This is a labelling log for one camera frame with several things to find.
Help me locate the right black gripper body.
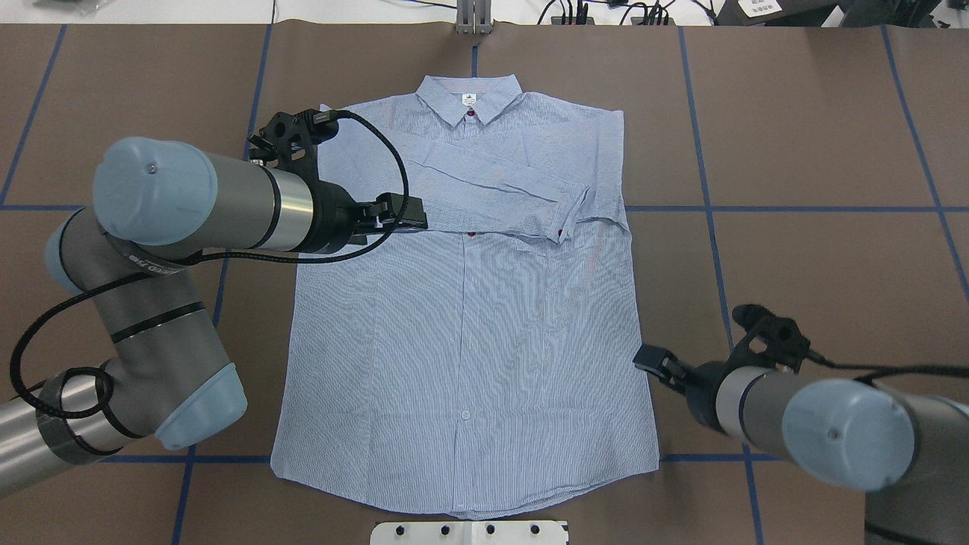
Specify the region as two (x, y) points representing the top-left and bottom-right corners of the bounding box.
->
(681, 361), (731, 434)

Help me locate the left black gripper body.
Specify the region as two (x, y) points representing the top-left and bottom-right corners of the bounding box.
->
(306, 180), (379, 254)

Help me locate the light blue striped shirt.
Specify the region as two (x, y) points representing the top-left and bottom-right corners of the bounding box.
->
(270, 75), (660, 519)

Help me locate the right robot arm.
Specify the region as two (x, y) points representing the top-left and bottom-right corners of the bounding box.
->
(634, 345), (968, 544)

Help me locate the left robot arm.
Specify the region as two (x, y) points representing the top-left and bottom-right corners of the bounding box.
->
(2, 137), (427, 497)

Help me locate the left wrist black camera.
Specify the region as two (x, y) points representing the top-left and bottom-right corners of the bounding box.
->
(247, 108), (339, 183)

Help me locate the wrist black camera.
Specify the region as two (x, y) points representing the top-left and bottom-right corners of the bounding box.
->
(247, 108), (339, 183)
(728, 304), (811, 375)

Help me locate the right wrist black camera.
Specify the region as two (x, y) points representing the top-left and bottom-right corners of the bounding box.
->
(728, 304), (811, 375)

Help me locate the aluminium frame post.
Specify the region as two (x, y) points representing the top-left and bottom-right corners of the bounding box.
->
(456, 0), (494, 35)

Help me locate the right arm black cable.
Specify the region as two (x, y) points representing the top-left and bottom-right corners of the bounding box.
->
(802, 350), (969, 382)

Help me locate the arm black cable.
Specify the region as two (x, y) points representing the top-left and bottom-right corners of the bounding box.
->
(802, 350), (969, 382)
(9, 110), (410, 440)

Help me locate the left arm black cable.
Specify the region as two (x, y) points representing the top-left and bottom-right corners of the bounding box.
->
(9, 110), (410, 440)

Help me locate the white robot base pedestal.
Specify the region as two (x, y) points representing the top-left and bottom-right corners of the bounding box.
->
(369, 520), (571, 544)

